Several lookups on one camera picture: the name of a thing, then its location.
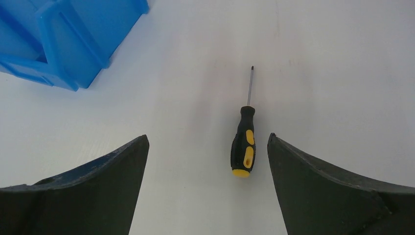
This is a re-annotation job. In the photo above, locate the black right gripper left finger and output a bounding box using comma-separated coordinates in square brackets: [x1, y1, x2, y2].
[0, 135, 150, 235]

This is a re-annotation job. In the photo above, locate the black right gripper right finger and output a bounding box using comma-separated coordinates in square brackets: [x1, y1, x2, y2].
[267, 133, 415, 235]

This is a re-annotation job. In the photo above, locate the black yellow screwdriver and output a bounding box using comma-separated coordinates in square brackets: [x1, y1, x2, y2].
[231, 66, 256, 178]

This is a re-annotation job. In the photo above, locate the blue plastic bin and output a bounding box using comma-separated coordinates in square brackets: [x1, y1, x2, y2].
[0, 0, 149, 91]

